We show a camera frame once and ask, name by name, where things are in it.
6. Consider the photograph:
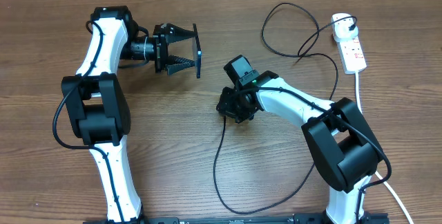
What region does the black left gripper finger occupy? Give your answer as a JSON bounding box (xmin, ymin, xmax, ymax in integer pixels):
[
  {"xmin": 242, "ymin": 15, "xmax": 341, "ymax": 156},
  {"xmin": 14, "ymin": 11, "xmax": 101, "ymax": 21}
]
[
  {"xmin": 166, "ymin": 55, "xmax": 195, "ymax": 75},
  {"xmin": 166, "ymin": 24, "xmax": 196, "ymax": 44}
]

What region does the dark blue smartphone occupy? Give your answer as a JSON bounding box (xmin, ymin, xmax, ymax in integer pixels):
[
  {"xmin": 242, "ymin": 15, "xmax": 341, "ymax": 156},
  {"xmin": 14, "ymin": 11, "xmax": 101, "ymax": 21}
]
[{"xmin": 193, "ymin": 24, "xmax": 202, "ymax": 79}]

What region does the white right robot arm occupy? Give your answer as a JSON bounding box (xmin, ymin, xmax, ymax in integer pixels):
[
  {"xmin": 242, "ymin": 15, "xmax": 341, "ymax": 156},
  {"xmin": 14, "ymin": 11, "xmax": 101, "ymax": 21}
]
[{"xmin": 216, "ymin": 68, "xmax": 390, "ymax": 223}]

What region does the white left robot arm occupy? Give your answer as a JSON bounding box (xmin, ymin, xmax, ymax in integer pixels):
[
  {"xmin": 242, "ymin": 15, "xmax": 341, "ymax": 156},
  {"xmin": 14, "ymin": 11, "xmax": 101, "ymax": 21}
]
[{"xmin": 52, "ymin": 6, "xmax": 202, "ymax": 223}]

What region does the white charger plug adapter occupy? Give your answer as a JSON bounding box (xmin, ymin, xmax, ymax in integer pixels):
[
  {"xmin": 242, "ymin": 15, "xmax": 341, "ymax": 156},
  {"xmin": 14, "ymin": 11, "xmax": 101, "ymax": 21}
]
[{"xmin": 331, "ymin": 13, "xmax": 358, "ymax": 43}]

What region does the white power strip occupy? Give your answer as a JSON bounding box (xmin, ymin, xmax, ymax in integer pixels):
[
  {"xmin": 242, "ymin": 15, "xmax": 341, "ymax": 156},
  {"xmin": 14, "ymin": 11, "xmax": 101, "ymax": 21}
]
[{"xmin": 338, "ymin": 37, "xmax": 367, "ymax": 74}]

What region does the white power strip cord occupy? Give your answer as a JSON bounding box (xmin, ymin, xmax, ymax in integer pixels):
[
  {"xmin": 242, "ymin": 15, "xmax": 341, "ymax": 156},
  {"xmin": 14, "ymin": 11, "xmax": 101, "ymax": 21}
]
[{"xmin": 354, "ymin": 71, "xmax": 415, "ymax": 224}]

